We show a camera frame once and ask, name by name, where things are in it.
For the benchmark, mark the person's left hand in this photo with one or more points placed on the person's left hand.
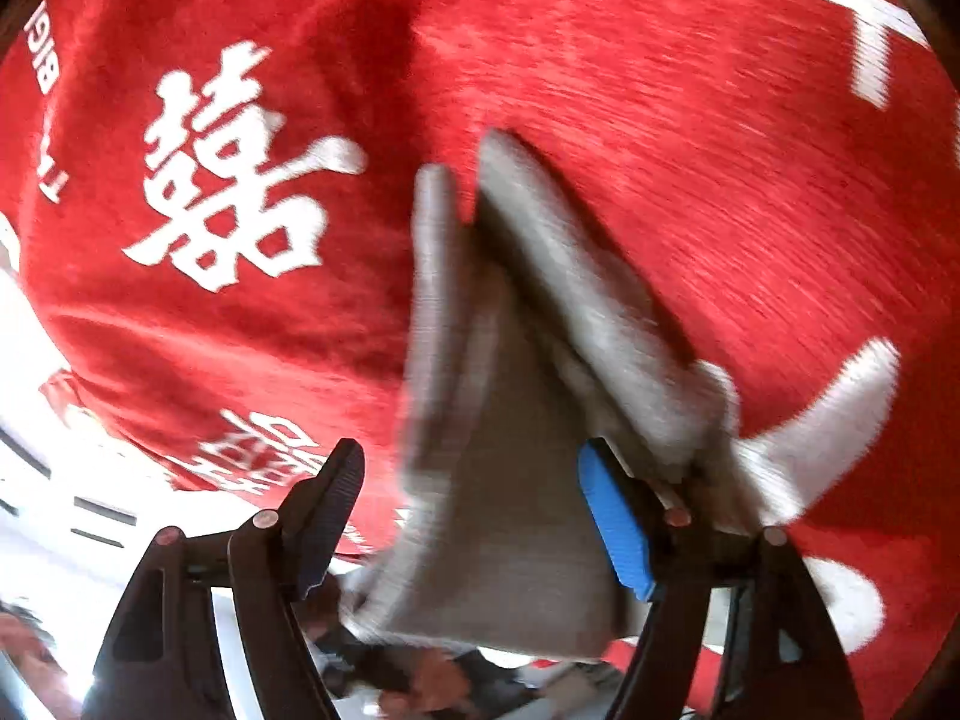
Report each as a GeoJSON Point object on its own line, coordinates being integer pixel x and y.
{"type": "Point", "coordinates": [436, 683]}

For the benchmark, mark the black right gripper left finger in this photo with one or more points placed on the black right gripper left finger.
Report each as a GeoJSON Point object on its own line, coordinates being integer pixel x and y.
{"type": "Point", "coordinates": [274, 561]}

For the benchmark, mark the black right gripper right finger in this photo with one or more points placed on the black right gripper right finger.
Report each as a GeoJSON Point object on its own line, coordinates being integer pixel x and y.
{"type": "Point", "coordinates": [659, 555]}

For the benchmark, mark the red blanket with white lettering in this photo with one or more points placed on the red blanket with white lettering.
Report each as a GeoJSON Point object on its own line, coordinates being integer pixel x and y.
{"type": "Point", "coordinates": [207, 282]}

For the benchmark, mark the grey knit garment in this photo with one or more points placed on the grey knit garment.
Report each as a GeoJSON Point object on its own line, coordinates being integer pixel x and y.
{"type": "Point", "coordinates": [528, 339]}

